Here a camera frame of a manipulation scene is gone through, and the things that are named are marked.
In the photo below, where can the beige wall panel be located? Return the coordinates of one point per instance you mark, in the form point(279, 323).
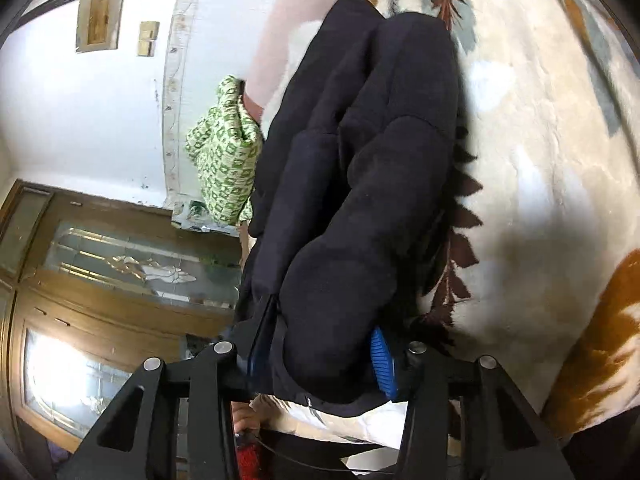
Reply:
point(100, 20)

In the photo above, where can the black fleece garment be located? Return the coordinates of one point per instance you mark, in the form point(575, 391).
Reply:
point(360, 185)

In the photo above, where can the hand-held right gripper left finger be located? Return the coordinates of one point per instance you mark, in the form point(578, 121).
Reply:
point(253, 357)

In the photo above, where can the person's left forearm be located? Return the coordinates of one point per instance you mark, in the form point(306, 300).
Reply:
point(285, 35)

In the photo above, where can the patterned border strip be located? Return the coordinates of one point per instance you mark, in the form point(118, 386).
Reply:
point(172, 110)

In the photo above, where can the beige wall switch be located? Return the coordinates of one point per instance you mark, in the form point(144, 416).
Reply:
point(148, 38)

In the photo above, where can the cream leaf-printed blanket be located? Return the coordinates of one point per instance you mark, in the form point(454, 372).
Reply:
point(540, 185)

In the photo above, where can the green patterned cloth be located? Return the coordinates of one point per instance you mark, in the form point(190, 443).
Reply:
point(220, 170)

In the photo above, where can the wooden door with glass panels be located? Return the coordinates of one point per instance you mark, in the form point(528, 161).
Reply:
point(100, 305)

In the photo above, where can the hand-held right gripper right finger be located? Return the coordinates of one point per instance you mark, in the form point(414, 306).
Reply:
point(383, 366)

